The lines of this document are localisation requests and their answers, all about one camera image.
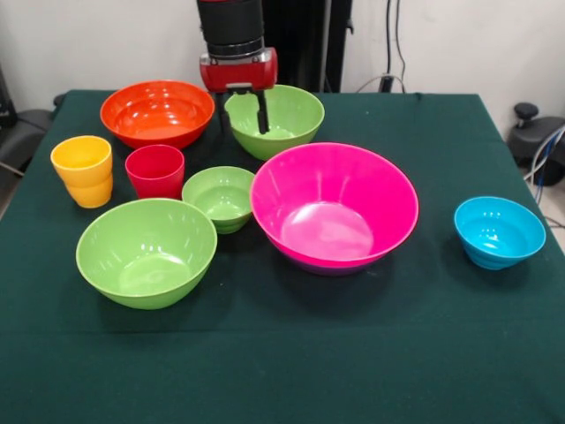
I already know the black office chair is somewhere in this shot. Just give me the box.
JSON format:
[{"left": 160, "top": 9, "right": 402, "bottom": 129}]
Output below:
[{"left": 0, "top": 65, "right": 65, "bottom": 178}]

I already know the large green bowl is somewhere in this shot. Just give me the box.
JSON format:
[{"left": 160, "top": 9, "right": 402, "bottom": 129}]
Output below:
[{"left": 75, "top": 198, "right": 218, "bottom": 311}]

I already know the dark green tablecloth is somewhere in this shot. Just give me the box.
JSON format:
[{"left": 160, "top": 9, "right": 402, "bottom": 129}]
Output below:
[{"left": 0, "top": 90, "right": 565, "bottom": 424}]

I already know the small blue bowl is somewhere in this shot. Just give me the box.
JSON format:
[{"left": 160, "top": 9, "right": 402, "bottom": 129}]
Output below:
[{"left": 454, "top": 196, "right": 547, "bottom": 270}]

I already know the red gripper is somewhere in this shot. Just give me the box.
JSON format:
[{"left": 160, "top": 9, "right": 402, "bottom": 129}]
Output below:
[{"left": 199, "top": 47, "right": 279, "bottom": 135}]

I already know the black chair with round knob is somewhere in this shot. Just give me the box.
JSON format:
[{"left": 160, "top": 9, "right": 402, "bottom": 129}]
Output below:
[{"left": 507, "top": 102, "right": 565, "bottom": 186}]

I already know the red cup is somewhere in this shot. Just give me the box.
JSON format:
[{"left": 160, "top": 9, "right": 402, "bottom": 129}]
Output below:
[{"left": 124, "top": 144, "right": 185, "bottom": 201}]

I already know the orange bowl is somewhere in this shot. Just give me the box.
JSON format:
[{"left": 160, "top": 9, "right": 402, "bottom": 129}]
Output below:
[{"left": 99, "top": 79, "right": 216, "bottom": 150}]

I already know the medium green bowl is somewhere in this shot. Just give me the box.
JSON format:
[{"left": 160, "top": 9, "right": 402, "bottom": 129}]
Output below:
[{"left": 223, "top": 84, "right": 326, "bottom": 162}]

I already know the black wall cable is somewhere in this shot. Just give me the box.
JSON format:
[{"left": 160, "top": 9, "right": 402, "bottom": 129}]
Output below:
[{"left": 386, "top": 0, "right": 407, "bottom": 93}]

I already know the pink bowl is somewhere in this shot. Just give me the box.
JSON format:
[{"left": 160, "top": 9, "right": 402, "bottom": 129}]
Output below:
[{"left": 249, "top": 141, "right": 420, "bottom": 266}]

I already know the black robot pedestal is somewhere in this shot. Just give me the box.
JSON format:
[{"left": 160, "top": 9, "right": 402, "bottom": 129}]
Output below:
[{"left": 200, "top": 0, "right": 354, "bottom": 94}]

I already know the purple bowl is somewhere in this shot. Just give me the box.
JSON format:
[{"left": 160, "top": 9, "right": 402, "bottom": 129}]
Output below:
[{"left": 282, "top": 251, "right": 385, "bottom": 277}]

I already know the small ribbed green bowl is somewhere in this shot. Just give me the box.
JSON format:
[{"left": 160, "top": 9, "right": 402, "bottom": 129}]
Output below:
[{"left": 181, "top": 165, "right": 256, "bottom": 235}]

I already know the blue and white cable bundle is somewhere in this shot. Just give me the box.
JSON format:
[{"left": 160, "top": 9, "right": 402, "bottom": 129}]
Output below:
[{"left": 523, "top": 125, "right": 565, "bottom": 186}]

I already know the yellow cup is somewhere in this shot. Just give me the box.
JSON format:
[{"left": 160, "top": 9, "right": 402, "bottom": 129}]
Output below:
[{"left": 49, "top": 135, "right": 114, "bottom": 209}]

